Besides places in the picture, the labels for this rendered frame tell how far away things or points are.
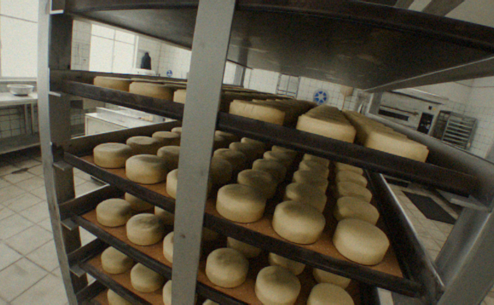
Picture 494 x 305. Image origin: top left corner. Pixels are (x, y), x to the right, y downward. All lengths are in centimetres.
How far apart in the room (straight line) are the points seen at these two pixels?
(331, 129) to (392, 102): 510
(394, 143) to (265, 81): 588
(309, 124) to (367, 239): 11
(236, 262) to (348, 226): 13
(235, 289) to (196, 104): 20
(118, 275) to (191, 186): 26
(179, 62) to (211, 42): 670
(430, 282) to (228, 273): 19
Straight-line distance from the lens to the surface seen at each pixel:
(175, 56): 695
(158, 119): 222
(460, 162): 23
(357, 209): 28
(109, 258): 43
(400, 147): 19
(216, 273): 28
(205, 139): 19
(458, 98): 708
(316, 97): 583
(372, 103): 77
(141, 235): 32
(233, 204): 22
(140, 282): 39
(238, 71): 83
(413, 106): 545
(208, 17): 19
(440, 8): 36
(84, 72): 36
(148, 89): 25
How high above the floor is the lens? 144
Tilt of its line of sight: 17 degrees down
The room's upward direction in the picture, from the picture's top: 10 degrees clockwise
